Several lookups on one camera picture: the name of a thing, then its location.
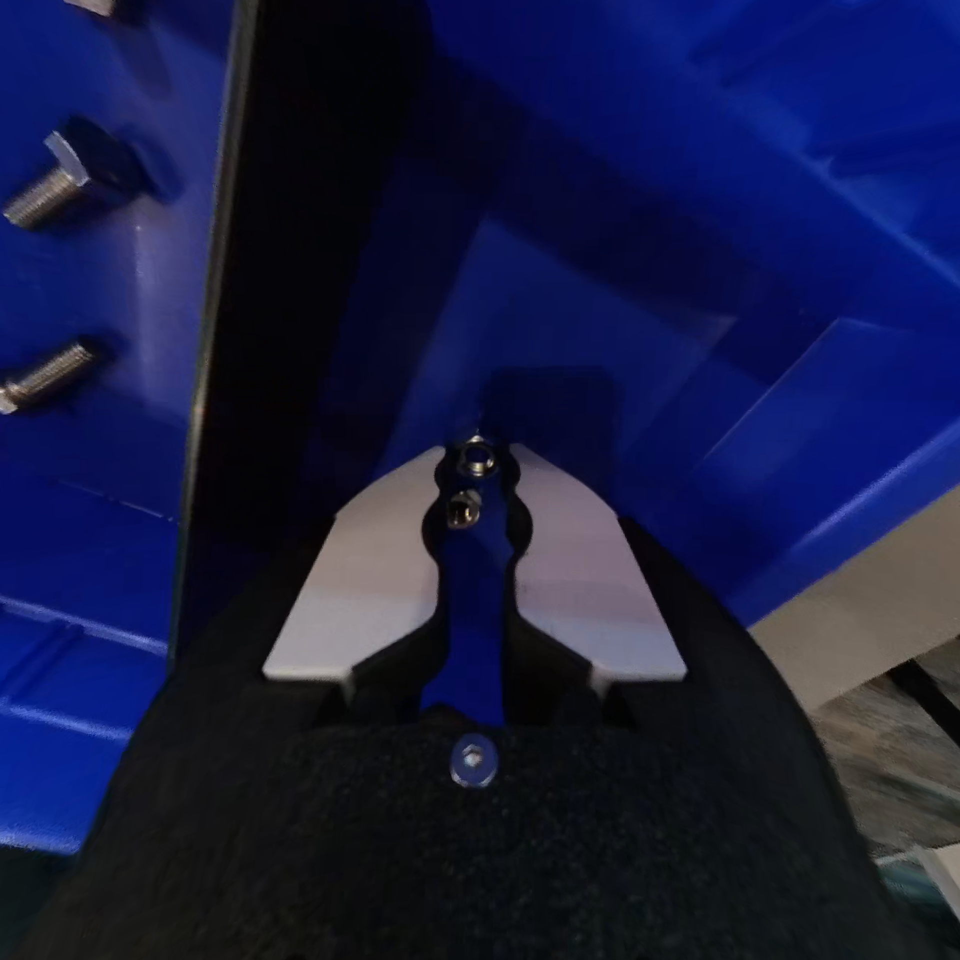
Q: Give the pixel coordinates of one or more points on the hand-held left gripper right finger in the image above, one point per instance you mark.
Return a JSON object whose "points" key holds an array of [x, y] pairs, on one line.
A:
{"points": [[592, 592]]}

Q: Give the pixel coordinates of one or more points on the blue plastic bin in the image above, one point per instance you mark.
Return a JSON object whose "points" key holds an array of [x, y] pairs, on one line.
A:
{"points": [[675, 225]]}

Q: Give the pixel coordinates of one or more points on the silver hex bolt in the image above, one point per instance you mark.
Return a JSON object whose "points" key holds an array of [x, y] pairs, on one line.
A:
{"points": [[94, 6], [45, 191], [49, 375]]}

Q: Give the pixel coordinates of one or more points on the silver hex nut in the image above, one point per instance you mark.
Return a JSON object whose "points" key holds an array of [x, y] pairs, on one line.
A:
{"points": [[469, 501], [466, 463]]}

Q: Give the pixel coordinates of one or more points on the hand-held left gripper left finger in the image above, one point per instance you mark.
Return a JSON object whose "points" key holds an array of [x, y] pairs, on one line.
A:
{"points": [[352, 592]]}

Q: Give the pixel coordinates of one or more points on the black bin divider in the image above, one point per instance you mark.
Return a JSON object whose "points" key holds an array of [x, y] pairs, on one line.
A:
{"points": [[300, 225]]}

